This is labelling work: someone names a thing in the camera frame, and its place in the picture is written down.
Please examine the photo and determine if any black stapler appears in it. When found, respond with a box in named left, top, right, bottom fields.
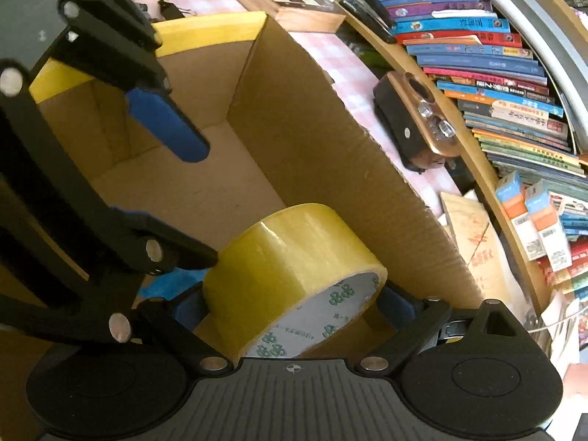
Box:
left=342, top=0, right=398, bottom=44

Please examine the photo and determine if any orange blue small carton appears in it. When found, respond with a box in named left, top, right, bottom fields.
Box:
left=524, top=181, right=573, bottom=272
left=496, top=172, right=545, bottom=260

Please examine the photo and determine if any brown black hole punch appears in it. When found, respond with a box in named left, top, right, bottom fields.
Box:
left=372, top=71, right=462, bottom=175

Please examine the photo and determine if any yellow tape roll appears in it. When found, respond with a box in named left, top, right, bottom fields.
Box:
left=202, top=202, right=389, bottom=373

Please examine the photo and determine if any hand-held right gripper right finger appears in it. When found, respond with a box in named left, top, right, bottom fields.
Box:
left=359, top=286, right=530, bottom=373

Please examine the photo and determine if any brown paper envelope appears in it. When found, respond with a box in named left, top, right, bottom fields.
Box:
left=438, top=190, right=512, bottom=305

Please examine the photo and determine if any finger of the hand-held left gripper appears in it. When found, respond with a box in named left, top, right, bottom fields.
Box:
left=0, top=59, right=218, bottom=344
left=43, top=0, right=211, bottom=163

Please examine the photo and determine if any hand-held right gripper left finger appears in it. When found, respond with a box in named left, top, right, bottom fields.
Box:
left=138, top=284, right=235, bottom=376

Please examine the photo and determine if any white wooden bookshelf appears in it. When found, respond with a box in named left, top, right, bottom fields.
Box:
left=335, top=0, right=588, bottom=377

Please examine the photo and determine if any yellow cardboard box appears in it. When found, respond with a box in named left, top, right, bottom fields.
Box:
left=0, top=11, right=485, bottom=437

